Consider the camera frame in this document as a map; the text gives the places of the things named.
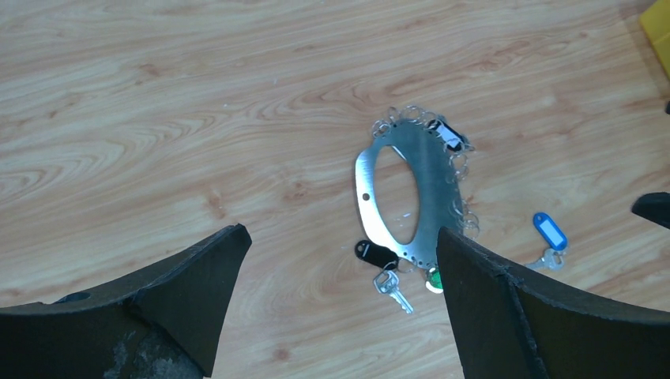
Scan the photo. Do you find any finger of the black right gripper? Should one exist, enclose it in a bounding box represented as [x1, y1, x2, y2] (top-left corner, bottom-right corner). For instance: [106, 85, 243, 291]
[631, 192, 670, 229]

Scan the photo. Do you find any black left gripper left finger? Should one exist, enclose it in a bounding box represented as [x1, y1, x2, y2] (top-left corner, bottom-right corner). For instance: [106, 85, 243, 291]
[1, 224, 251, 378]

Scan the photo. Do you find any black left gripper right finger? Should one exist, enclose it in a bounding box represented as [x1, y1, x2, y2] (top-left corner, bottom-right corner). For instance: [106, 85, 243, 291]
[436, 228, 669, 378]

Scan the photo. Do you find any silver key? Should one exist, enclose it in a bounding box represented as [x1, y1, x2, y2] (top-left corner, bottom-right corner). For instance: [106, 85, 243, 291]
[373, 270, 414, 314]
[525, 248, 565, 271]

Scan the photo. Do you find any black white key tag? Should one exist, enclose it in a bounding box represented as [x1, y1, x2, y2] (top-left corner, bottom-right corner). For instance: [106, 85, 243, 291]
[427, 118, 465, 152]

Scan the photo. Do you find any yellow plastic bin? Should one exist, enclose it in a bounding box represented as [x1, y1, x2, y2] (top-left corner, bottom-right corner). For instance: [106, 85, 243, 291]
[639, 0, 669, 77]

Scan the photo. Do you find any silver key on blue tag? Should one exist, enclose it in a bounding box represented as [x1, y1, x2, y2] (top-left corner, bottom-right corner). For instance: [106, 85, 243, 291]
[525, 248, 565, 271]

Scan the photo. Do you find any blue key tag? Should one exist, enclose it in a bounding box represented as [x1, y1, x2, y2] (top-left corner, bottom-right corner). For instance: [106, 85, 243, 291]
[533, 212, 568, 251]

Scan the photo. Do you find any green key tag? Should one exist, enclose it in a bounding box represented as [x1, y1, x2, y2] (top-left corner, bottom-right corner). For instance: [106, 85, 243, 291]
[425, 267, 443, 294]

